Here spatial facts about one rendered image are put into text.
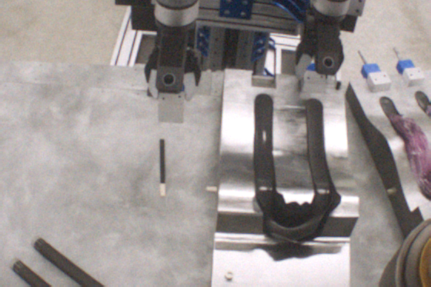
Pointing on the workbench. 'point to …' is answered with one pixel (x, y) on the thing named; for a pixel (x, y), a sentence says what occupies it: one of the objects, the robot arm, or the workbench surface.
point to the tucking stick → (162, 168)
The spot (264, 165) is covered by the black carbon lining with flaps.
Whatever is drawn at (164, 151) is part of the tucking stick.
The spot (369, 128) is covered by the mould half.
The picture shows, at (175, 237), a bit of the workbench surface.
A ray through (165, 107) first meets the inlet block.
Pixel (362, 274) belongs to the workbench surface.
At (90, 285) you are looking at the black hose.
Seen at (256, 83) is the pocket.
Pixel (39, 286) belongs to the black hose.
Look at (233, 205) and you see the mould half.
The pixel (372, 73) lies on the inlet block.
